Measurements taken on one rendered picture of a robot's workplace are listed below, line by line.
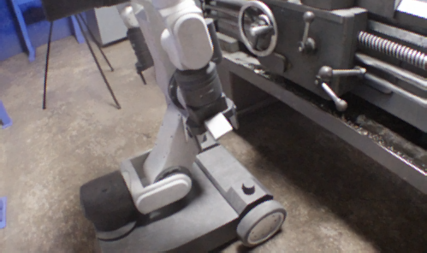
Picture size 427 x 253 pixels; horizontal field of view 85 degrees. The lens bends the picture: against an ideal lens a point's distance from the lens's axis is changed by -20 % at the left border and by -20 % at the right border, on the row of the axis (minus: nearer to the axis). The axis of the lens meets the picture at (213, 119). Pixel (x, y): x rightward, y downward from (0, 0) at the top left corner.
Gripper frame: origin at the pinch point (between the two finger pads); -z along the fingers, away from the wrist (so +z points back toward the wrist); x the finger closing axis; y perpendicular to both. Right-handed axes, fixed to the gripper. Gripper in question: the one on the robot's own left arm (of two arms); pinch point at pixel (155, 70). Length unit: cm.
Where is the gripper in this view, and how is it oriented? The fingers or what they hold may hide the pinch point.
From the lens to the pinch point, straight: 106.2
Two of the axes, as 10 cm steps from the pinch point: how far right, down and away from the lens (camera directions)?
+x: 8.3, -5.0, 2.4
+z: -2.5, -7.3, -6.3
